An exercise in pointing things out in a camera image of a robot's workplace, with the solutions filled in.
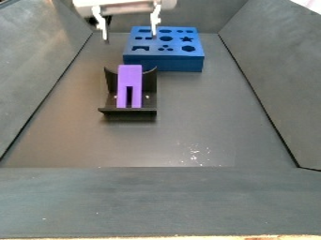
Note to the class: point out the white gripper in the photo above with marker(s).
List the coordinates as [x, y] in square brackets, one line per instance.
[101, 8]

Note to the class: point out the blue shape-sorting board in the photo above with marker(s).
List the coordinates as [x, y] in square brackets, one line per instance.
[172, 51]

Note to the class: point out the purple double-square block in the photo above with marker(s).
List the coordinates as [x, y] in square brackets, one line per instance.
[128, 92]

